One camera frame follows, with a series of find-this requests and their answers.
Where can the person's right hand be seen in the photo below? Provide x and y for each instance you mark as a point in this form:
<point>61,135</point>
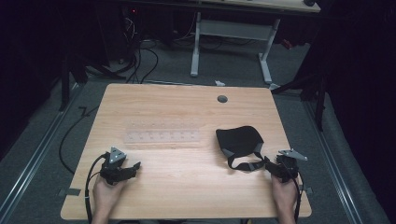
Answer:
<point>284,193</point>

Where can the black table grommet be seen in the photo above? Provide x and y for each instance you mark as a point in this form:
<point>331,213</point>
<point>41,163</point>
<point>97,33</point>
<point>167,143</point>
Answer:
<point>222,99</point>

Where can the black tripod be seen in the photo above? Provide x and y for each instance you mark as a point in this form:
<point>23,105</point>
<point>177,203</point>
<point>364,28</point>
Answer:
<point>311,87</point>

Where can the metal floor rail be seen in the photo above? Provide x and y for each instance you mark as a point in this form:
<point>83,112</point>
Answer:
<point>34,155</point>
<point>333,165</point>

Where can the grey tape piece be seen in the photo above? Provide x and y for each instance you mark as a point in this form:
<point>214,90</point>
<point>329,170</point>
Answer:
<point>72,192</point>

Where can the white-framed wooden desk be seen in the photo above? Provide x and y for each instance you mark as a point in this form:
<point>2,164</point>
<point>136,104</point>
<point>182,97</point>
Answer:
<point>233,30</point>

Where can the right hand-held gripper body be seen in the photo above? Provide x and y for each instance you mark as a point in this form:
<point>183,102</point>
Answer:
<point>288,166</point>

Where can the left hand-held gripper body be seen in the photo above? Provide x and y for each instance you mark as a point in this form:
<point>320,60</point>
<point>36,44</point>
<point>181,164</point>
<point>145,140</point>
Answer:
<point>112,169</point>

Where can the black stand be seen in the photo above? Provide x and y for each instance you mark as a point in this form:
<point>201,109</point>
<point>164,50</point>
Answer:
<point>74,71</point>

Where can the person's left hand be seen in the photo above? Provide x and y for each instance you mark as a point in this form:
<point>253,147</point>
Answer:
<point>105,194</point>

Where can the white paper scrap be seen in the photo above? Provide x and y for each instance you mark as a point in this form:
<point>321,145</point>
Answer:
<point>219,83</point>

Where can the clear plastic strip with holes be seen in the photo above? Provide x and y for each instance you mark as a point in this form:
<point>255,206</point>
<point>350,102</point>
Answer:
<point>162,136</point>

